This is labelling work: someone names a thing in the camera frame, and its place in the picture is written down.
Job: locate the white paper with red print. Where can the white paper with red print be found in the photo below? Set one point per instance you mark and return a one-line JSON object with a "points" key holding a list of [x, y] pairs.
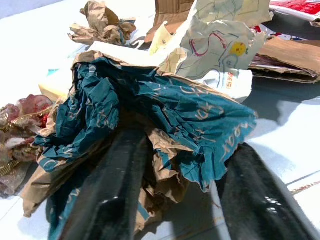
{"points": [[225, 83]]}

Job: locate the pale yellow paper scrap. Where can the pale yellow paper scrap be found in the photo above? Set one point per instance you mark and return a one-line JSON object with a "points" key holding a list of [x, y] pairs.
{"points": [[53, 86]]}

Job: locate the red and white printed packaging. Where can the red and white printed packaging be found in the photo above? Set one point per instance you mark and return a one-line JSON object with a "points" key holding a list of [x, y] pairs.
{"points": [[297, 10]]}

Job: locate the crumpled paper with crayon drawing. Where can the crumpled paper with crayon drawing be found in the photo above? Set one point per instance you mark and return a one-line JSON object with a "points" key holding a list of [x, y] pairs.
{"points": [[217, 47]]}

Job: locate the flattened brown cardboard sheet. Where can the flattened brown cardboard sheet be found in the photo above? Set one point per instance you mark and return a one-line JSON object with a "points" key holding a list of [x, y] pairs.
{"points": [[287, 60]]}

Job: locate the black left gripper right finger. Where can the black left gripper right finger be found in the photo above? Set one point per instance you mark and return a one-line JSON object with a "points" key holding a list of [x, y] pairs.
{"points": [[252, 197]]}

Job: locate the crumpled brown paper ball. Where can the crumpled brown paper ball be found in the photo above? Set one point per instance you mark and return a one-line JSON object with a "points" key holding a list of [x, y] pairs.
{"points": [[105, 27]]}

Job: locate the torn brown cardboard piece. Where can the torn brown cardboard piece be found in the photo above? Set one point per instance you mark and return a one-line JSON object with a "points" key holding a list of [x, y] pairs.
{"points": [[167, 17]]}

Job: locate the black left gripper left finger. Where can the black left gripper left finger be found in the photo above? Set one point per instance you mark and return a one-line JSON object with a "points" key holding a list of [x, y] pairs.
{"points": [[112, 190]]}

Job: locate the teal and brown paper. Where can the teal and brown paper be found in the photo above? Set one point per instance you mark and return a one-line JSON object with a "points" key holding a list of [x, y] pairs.
{"points": [[155, 112]]}

